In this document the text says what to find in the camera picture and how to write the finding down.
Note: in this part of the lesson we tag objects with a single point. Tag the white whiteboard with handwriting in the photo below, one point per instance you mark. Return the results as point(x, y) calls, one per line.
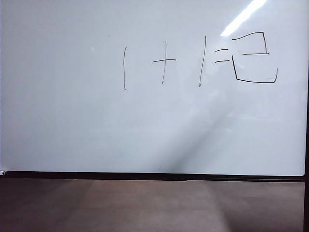
point(144, 116)

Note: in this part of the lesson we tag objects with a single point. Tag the black whiteboard marker tray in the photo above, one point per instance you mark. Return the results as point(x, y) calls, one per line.
point(144, 176)

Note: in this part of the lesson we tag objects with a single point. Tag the white marker with black cap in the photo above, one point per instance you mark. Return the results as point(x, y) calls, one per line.
point(2, 173)

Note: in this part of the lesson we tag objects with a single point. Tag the black whiteboard stand post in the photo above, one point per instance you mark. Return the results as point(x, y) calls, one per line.
point(306, 157)

